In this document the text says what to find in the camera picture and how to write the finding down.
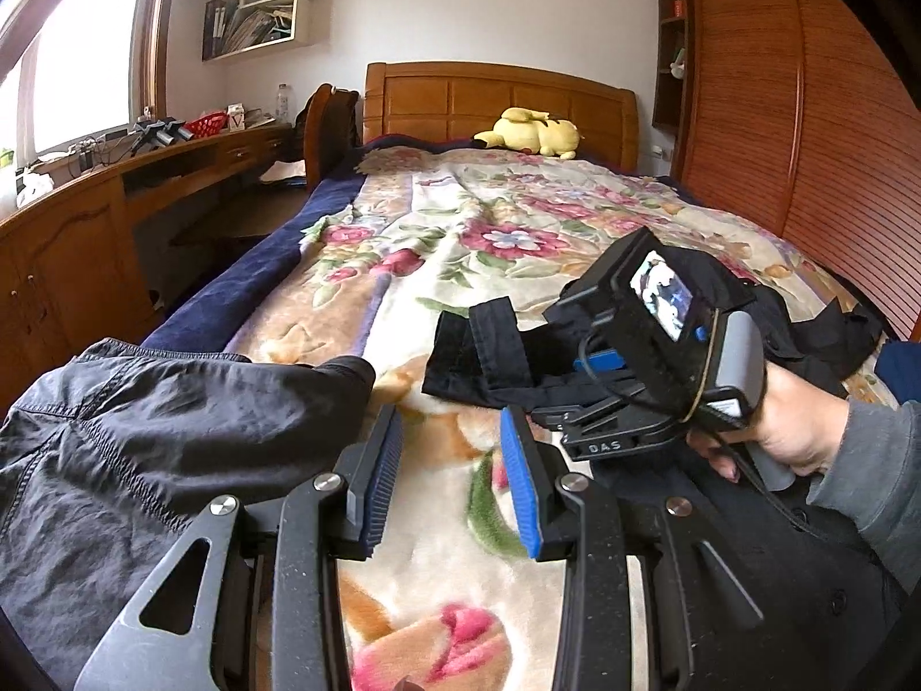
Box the black trench coat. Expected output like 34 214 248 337
423 229 919 689

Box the grey sleeved right forearm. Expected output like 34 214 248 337
807 401 919 591

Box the person's right hand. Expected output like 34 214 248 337
687 363 849 484

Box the floral bed blanket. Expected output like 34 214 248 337
233 147 860 689

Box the folded dark grey jacket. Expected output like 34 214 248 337
2 339 375 689

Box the folded blue garment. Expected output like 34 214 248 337
874 340 921 404

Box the yellow plush toy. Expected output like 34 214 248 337
473 108 581 161

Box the navy blue bed sheet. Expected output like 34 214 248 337
140 170 366 352

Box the wooden headboard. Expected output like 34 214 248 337
362 61 640 172

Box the wooden desk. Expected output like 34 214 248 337
2 125 290 407

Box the red basket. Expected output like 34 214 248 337
184 111 228 139

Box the white wall shelf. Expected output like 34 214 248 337
187 0 319 63

